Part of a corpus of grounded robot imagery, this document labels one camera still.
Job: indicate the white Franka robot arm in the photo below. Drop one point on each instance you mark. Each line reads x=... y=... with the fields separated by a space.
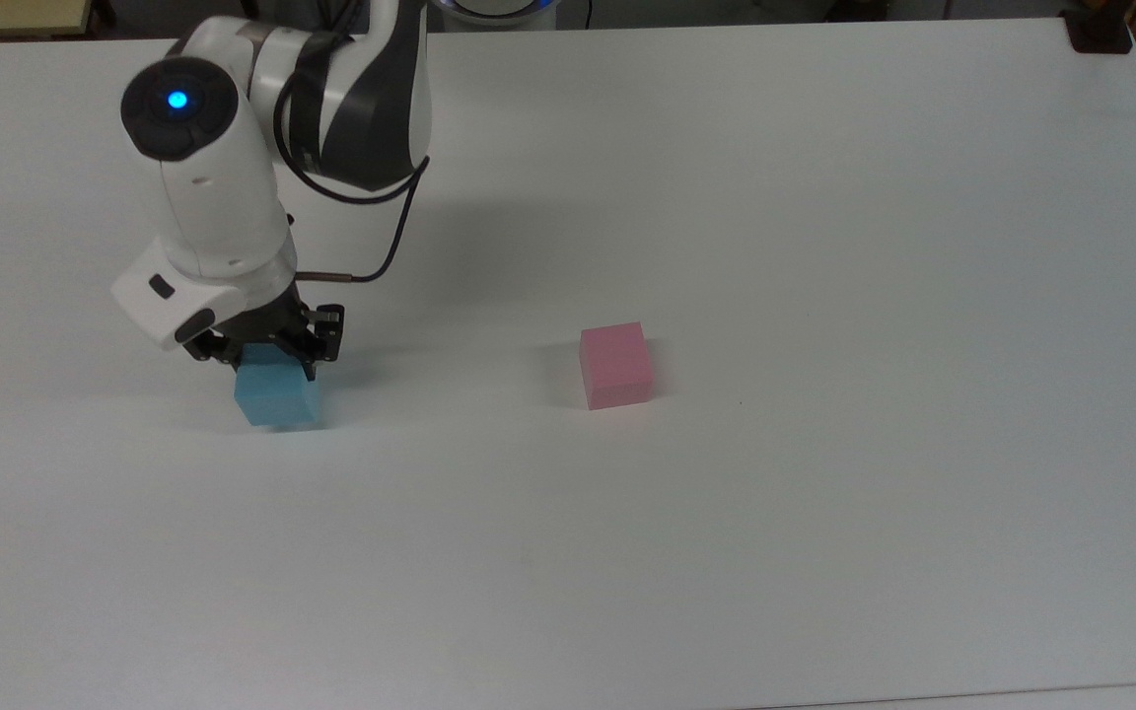
x=213 y=197

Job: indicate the light wooden board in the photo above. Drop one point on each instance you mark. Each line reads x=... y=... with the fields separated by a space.
x=16 y=15

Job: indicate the blue foam cube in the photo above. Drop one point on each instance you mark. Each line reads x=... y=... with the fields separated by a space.
x=277 y=399

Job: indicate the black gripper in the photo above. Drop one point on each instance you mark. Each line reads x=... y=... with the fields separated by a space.
x=262 y=320

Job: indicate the pink foam cube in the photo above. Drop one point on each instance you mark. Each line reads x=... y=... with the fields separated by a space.
x=615 y=367

